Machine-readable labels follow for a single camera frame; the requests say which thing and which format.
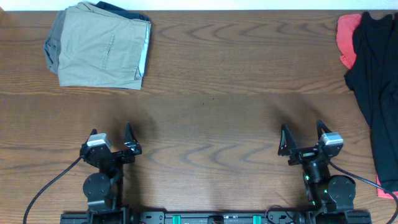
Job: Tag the light khaki shorts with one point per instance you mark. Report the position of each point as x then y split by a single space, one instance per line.
102 49

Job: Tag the folded grey shorts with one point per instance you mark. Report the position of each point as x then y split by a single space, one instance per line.
52 44

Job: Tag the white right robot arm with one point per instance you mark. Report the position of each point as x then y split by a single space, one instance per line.
331 196

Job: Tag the black cloth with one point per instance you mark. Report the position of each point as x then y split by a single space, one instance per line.
379 93

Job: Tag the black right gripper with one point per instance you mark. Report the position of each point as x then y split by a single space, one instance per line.
301 154

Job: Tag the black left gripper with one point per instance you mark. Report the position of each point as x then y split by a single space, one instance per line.
132 143

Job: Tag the red cloth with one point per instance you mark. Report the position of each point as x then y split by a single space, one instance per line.
348 39

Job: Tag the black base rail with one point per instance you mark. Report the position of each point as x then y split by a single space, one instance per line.
271 216

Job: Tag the folded navy blue shorts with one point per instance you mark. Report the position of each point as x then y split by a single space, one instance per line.
121 12

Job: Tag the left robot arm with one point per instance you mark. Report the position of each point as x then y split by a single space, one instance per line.
104 189

